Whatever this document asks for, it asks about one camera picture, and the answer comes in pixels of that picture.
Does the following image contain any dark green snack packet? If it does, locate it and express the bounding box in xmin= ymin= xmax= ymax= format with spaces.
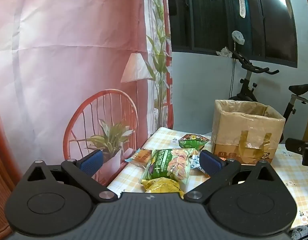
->
xmin=178 ymin=134 xmax=211 ymax=151

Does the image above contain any large green snack packet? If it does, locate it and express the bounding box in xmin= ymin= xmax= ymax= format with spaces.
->
xmin=141 ymin=148 xmax=196 ymax=184

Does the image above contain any yellow snack packet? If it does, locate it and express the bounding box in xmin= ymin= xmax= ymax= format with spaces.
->
xmin=141 ymin=177 xmax=184 ymax=199

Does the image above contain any grey fuzzy cloth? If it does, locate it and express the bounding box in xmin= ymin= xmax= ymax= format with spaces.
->
xmin=290 ymin=226 xmax=308 ymax=240

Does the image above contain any pink printed backdrop cloth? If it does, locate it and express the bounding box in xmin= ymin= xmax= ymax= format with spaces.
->
xmin=0 ymin=0 xmax=174 ymax=230

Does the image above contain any brown orange small packet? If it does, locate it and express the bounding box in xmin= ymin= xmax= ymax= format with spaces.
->
xmin=124 ymin=148 xmax=152 ymax=168

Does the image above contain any dark window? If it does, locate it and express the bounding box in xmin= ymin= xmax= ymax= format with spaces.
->
xmin=166 ymin=0 xmax=298 ymax=68

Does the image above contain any black exercise bike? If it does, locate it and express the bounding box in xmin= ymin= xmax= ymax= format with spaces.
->
xmin=228 ymin=50 xmax=308 ymax=143

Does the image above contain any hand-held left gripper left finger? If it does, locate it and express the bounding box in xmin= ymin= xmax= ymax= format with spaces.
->
xmin=20 ymin=149 xmax=118 ymax=202

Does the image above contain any hanging white strip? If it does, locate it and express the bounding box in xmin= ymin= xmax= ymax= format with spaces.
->
xmin=236 ymin=0 xmax=246 ymax=18

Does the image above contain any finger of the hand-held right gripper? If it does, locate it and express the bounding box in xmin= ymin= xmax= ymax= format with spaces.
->
xmin=285 ymin=137 xmax=306 ymax=153

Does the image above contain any cardboard box with plastic liner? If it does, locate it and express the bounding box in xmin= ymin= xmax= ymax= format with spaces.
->
xmin=211 ymin=99 xmax=286 ymax=166

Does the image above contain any orange white snack packet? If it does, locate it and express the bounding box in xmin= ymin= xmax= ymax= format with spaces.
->
xmin=190 ymin=154 xmax=211 ymax=178

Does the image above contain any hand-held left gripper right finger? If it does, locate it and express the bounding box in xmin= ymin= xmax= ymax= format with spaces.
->
xmin=184 ymin=149 xmax=286 ymax=204

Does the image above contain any crumpled white tissue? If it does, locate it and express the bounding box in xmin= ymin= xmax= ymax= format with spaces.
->
xmin=216 ymin=46 xmax=233 ymax=58

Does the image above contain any white plastic bag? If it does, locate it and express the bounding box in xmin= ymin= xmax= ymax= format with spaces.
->
xmin=231 ymin=30 xmax=245 ymax=45

